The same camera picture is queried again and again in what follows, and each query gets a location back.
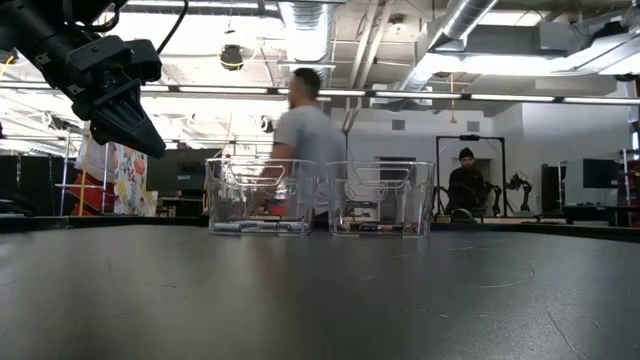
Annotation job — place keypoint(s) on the red board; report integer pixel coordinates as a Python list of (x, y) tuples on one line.
[(92, 197)]

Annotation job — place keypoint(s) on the black gantry frame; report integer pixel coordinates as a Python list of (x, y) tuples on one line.
[(470, 136)]

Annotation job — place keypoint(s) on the metal rack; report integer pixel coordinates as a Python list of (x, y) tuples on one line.
[(66, 175)]

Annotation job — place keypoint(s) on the black computer monitor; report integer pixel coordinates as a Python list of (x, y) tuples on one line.
[(175, 172)]

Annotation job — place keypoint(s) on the black round ceiling device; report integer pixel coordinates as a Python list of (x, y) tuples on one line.
[(231, 56)]

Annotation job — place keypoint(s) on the dark wall monitor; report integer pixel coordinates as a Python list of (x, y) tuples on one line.
[(600, 172)]

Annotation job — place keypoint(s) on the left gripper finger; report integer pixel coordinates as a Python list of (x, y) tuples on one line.
[(130, 127)]

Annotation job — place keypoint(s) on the flexible ribbed silver duct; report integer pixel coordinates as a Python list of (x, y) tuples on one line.
[(307, 30)]

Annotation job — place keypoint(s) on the grey wall vent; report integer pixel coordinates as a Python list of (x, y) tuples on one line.
[(472, 125), (398, 124)]

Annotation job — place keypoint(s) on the smooth spiral silver duct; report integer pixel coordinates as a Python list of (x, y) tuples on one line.
[(450, 25)]

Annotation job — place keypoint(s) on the round ceiling smoke detector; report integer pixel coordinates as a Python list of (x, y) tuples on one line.
[(397, 25)]

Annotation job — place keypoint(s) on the clear plastic bin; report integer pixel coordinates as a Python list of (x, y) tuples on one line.
[(215, 220), (425, 210)]

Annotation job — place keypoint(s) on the floral patterned curtain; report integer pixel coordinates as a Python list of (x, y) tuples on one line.
[(131, 180)]

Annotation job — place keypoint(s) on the person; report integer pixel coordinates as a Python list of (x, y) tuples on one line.
[(310, 135), (466, 182)]

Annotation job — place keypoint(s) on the black cabinet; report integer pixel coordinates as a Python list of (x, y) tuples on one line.
[(552, 187)]

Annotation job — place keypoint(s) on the linear ceiling light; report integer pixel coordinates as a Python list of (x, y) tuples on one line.
[(155, 87), (600, 100), (222, 89), (342, 92), (417, 94), (512, 97)]

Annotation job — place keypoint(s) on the grey rectangular ceiling duct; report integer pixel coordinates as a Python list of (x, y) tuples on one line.
[(550, 37)]

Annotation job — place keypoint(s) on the black background robot arm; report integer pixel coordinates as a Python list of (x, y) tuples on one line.
[(495, 196), (521, 186)]

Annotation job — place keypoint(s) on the red plastic bin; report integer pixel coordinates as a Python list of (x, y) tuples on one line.
[(279, 210)]

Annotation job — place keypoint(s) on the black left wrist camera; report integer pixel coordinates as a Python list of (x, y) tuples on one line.
[(120, 57)]

